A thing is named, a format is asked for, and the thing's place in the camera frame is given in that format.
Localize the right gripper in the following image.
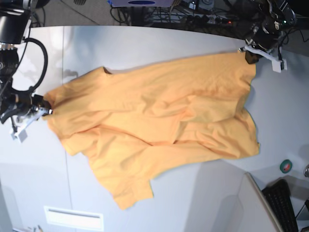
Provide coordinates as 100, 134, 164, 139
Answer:
0, 94, 52, 123

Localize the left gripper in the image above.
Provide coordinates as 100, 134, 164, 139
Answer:
245, 24, 282, 64

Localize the orange yellow t-shirt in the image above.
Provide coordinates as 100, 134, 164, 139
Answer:
44, 53, 259, 210

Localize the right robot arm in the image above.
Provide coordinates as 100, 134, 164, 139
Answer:
0, 0, 52, 124

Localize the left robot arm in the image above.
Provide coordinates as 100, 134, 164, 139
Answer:
239, 0, 297, 70

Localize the black power strip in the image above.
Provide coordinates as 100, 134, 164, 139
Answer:
185, 14, 233, 26

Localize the green tape roll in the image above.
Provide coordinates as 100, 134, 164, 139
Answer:
280, 159, 293, 174

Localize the white paper label on table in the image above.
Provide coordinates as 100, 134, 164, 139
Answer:
44, 206, 104, 232

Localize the black keyboard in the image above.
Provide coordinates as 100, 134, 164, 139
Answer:
262, 179, 298, 232

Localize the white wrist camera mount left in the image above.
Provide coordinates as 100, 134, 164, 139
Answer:
239, 45, 288, 73

